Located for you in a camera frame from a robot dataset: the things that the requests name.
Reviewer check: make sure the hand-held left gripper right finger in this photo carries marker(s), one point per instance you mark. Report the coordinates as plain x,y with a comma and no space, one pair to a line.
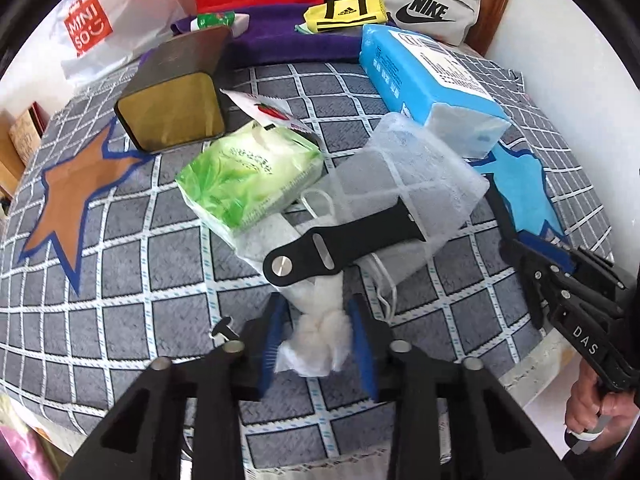
362,352

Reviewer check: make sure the purple towel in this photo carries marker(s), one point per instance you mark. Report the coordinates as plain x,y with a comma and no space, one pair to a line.
280,45

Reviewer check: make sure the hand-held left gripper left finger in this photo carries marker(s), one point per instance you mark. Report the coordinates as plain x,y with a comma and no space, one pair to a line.
270,347

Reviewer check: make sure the light green tissue pack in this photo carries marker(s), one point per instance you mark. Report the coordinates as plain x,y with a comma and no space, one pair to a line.
240,180

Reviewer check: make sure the dark tin box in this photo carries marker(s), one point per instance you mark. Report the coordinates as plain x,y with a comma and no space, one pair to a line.
170,110

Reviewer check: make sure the blue tissue pack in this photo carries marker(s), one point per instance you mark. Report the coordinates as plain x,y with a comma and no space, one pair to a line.
400,70

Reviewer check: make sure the white fruit print packet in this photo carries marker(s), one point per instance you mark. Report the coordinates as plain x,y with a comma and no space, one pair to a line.
260,107

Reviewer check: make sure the white plastic shopping bag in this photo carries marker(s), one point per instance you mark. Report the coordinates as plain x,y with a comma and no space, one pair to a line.
140,0

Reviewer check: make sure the grey checked star cloth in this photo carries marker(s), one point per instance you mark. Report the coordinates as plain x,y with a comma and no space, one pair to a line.
150,280

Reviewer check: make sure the person's right hand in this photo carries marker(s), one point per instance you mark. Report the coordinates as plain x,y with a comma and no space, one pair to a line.
585,402

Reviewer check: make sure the brown wooden door frame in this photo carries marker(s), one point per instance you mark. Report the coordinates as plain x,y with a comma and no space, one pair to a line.
497,5

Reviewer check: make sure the green wet wipe packet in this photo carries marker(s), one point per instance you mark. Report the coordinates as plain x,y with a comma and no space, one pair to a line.
215,20

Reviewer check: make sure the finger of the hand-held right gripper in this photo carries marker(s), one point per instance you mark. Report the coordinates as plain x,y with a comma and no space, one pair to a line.
545,253
532,285

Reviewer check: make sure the pink cloth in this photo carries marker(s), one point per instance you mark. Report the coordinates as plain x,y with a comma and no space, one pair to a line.
20,450

